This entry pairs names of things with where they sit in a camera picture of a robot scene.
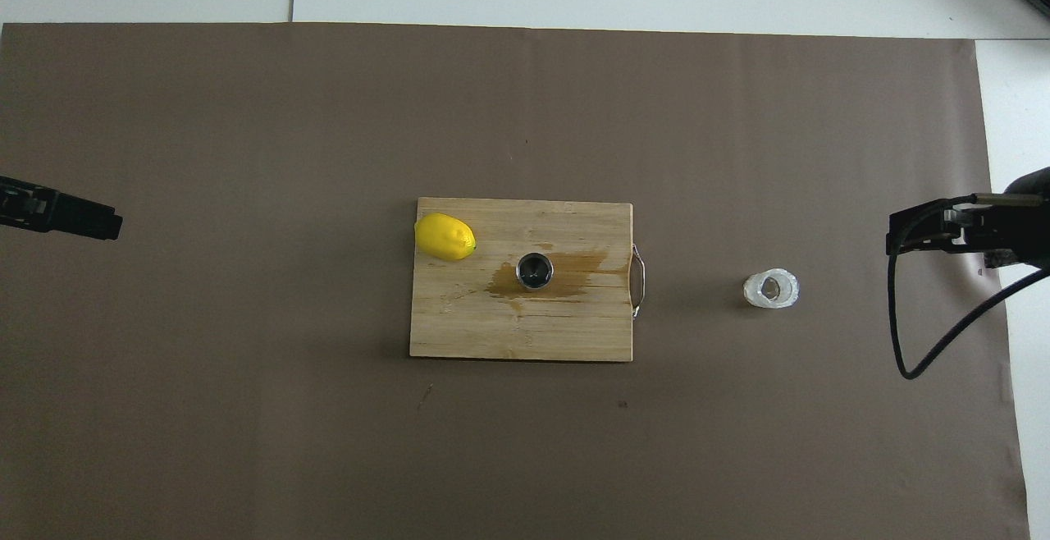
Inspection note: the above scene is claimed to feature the steel double jigger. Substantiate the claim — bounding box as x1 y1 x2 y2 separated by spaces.
515 252 555 291

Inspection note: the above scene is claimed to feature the brown paper table mat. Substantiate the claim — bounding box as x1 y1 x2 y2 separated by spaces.
0 21 1030 540

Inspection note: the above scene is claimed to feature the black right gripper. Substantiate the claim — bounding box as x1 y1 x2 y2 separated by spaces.
886 167 1050 270

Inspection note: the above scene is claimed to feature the wooden cutting board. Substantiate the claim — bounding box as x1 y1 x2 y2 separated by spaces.
409 198 647 363

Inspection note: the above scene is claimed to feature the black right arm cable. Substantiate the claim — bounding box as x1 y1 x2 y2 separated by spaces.
890 192 1050 380

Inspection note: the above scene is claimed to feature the yellow lemon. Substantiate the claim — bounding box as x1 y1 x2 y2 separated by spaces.
413 212 477 263

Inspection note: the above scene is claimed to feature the small clear glass cup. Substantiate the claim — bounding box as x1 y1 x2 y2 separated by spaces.
743 268 800 309

